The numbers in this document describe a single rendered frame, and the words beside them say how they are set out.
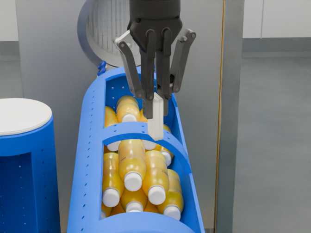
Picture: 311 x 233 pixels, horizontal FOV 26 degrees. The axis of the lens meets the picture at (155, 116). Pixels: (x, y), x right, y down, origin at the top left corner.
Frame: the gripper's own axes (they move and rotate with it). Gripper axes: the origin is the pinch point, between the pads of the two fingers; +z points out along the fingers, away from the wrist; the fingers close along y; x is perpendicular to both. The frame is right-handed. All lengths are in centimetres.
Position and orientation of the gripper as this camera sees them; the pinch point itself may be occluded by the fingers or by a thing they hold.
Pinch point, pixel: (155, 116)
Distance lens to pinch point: 105.7
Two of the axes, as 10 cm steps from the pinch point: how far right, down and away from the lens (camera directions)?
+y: -9.2, 1.6, -3.6
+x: 4.0, 3.7, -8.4
